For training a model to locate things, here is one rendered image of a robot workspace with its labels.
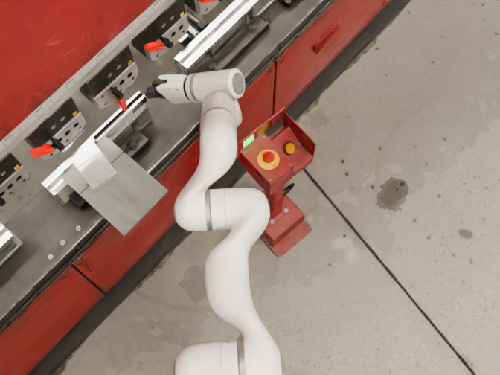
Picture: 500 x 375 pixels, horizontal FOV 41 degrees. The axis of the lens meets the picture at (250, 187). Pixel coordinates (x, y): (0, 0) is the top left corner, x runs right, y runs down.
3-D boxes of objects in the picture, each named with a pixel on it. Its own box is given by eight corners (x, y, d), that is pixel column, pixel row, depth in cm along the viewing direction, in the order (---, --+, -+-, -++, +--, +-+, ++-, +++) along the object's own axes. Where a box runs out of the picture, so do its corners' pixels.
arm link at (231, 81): (213, 95, 201) (202, 67, 197) (251, 91, 194) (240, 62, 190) (199, 109, 195) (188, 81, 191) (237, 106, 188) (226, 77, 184)
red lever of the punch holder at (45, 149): (36, 155, 165) (65, 144, 173) (25, 145, 166) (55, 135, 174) (34, 161, 166) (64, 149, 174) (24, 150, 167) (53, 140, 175)
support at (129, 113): (100, 145, 204) (97, 141, 201) (98, 143, 204) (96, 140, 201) (133, 114, 207) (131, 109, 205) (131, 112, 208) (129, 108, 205)
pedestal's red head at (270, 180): (269, 196, 231) (270, 178, 214) (239, 163, 235) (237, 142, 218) (312, 161, 235) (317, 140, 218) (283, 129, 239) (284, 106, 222)
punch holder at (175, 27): (152, 64, 190) (143, 32, 174) (131, 47, 192) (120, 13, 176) (190, 30, 194) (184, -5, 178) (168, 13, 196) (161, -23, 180)
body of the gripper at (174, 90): (207, 85, 202) (178, 88, 208) (187, 67, 194) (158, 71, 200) (202, 107, 200) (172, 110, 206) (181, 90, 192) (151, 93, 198)
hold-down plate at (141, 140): (82, 210, 207) (79, 207, 204) (70, 199, 208) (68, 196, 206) (151, 143, 214) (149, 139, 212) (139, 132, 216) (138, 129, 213)
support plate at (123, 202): (124, 236, 192) (123, 235, 191) (62, 178, 198) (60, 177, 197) (169, 191, 197) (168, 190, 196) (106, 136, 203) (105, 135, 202)
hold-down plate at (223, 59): (208, 87, 221) (207, 82, 218) (196, 77, 222) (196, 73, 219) (268, 27, 228) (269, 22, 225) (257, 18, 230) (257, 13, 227)
